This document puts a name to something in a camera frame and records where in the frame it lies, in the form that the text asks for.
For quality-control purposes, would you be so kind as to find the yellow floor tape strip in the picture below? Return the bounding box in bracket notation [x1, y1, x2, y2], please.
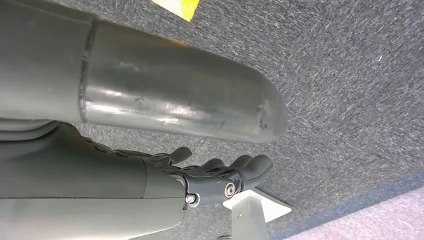
[151, 0, 201, 23]

